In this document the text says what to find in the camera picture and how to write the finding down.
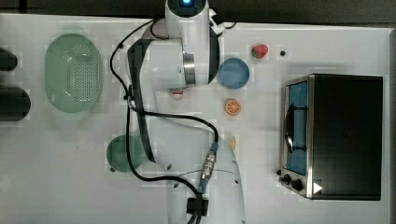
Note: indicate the red ketchup bottle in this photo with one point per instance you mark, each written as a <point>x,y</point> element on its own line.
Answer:
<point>177,94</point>

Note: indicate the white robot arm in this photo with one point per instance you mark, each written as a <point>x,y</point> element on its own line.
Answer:
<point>169,76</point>

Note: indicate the orange slice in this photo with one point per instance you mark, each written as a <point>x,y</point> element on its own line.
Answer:
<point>232,107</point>

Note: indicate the peeled banana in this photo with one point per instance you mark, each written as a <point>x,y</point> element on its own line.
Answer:
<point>233,143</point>

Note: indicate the blue bowl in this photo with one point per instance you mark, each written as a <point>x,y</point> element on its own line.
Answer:
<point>233,74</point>

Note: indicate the strawberry near blue bowl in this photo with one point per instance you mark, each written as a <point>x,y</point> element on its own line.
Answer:
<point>259,51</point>

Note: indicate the green mug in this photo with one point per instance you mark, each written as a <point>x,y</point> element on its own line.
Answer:
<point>116,154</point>

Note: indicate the black toaster oven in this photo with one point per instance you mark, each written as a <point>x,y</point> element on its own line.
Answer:
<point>332,137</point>

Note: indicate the green perforated colander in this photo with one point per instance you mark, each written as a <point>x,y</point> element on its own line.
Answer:
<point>73,72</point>

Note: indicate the black cylinder lower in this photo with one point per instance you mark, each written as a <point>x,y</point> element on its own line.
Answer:
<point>15,104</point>

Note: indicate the black cylinder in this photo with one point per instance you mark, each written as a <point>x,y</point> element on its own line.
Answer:
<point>15,104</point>
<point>8,60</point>

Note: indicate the black cylinder upper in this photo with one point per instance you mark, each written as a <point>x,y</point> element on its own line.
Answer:
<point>8,60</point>

